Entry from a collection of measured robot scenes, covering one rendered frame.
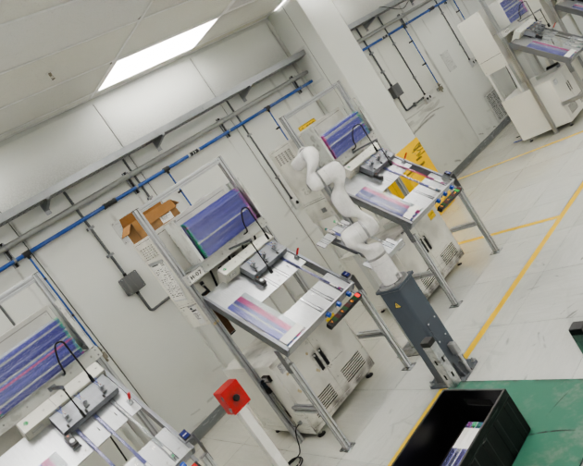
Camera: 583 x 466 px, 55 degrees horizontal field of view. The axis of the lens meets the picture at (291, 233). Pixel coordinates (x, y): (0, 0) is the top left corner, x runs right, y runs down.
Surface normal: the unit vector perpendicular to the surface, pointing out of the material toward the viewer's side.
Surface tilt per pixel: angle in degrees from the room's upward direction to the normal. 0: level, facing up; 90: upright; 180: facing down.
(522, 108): 90
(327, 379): 90
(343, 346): 90
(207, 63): 90
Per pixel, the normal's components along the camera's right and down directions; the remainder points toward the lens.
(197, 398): 0.55, -0.23
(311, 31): -0.63, 0.52
